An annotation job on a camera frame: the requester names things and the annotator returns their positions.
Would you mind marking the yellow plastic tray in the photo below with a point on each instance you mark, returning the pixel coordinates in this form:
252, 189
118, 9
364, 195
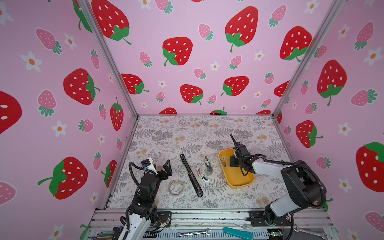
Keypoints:
234, 176

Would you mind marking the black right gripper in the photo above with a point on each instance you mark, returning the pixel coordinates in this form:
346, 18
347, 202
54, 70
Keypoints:
231, 160

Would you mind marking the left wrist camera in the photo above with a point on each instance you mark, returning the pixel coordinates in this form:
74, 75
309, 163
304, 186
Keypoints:
149, 166

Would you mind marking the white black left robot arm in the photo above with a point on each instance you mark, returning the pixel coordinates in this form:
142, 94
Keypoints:
142, 214

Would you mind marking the aluminium corner post right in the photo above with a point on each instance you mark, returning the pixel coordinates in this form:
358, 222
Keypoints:
324, 27

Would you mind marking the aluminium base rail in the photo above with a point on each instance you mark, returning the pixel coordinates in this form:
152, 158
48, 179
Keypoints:
183, 220

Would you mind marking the clear tape roll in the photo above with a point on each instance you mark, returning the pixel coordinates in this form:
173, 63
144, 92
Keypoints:
176, 188

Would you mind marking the teal handled tool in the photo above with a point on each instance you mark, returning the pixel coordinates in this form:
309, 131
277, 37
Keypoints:
239, 234

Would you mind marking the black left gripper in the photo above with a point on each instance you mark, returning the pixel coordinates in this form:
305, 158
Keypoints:
167, 172

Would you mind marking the aluminium corner post left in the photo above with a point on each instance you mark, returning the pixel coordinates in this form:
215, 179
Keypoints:
90, 17

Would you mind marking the pink white stapler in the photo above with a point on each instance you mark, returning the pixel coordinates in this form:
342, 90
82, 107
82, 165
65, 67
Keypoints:
202, 175

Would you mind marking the silver wrench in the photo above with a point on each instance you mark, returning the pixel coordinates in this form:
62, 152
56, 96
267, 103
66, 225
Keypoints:
206, 232
321, 235

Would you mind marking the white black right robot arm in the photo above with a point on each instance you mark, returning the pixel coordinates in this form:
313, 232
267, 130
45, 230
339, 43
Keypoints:
305, 189

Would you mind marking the aluminium corner post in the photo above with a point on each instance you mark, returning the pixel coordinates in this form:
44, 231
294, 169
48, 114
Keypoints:
90, 17
324, 27

